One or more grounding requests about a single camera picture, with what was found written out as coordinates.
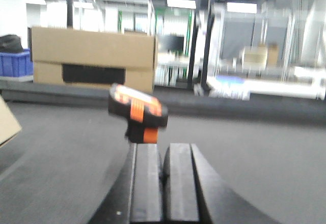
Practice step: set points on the orange black barcode scanner gun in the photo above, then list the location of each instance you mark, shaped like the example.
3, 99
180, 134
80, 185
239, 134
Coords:
144, 114

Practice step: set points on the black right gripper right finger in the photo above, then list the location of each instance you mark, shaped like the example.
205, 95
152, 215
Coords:
196, 193

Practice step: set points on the large brown cardboard box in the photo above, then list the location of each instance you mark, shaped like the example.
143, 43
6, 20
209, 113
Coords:
93, 59

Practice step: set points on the small brown cardboard package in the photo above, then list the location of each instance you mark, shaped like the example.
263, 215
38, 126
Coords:
9, 126

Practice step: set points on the blue plastic crate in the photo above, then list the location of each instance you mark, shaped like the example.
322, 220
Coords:
16, 64

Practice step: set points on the black bag in crate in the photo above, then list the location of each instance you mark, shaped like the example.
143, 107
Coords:
11, 44

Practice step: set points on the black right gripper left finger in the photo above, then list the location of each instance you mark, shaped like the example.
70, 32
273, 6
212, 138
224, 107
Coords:
136, 195

